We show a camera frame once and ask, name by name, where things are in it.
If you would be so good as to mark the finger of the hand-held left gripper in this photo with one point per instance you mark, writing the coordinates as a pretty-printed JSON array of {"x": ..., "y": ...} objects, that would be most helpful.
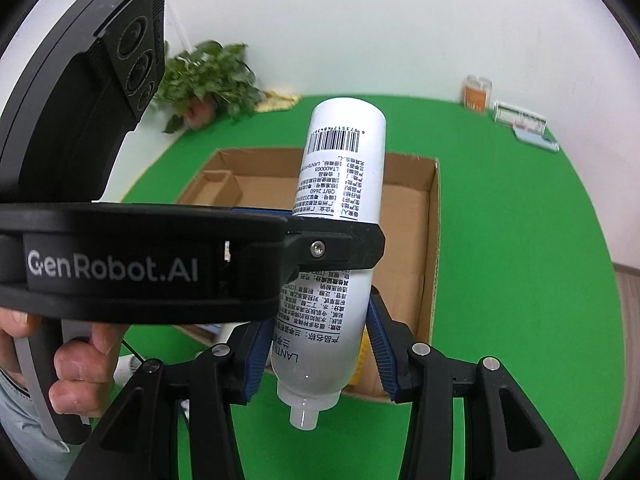
[
  {"x": 262, "y": 212},
  {"x": 340, "y": 247}
]

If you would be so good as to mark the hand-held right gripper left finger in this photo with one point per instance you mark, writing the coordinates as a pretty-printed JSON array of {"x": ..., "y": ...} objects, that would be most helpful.
[{"x": 257, "y": 365}]

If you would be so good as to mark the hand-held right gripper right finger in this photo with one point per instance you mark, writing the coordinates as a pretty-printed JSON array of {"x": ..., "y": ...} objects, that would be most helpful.
[{"x": 382, "y": 355}]

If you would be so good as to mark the white spray bottle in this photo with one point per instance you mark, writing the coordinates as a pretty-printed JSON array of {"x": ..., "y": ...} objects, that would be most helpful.
[{"x": 345, "y": 190}]

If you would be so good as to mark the brown cardboard box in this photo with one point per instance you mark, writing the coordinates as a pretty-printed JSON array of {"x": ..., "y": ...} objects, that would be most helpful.
[{"x": 400, "y": 240}]

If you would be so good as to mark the person's left hand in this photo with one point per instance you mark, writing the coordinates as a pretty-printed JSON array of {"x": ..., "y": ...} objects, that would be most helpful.
[{"x": 80, "y": 365}]

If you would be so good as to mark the yellow cloth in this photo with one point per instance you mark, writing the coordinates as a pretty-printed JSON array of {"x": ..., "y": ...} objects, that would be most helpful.
[{"x": 277, "y": 101}]

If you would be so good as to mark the small potted green plant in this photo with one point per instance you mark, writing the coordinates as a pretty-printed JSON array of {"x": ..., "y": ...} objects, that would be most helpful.
[{"x": 210, "y": 75}]

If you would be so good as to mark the green felt table cover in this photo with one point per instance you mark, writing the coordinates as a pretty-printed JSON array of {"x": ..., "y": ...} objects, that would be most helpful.
[{"x": 525, "y": 260}]

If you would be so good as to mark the person's grey trousers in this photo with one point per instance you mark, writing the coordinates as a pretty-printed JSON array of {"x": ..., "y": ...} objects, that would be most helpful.
[{"x": 15, "y": 420}]

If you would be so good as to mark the orange glass jar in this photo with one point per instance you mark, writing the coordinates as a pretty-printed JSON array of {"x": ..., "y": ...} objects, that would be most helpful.
[{"x": 476, "y": 95}]

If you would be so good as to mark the clear plastic case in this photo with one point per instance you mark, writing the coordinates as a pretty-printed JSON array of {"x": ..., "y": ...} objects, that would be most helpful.
[{"x": 517, "y": 116}]

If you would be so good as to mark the light blue case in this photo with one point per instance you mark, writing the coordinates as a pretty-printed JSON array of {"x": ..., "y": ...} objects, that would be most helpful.
[{"x": 537, "y": 140}]

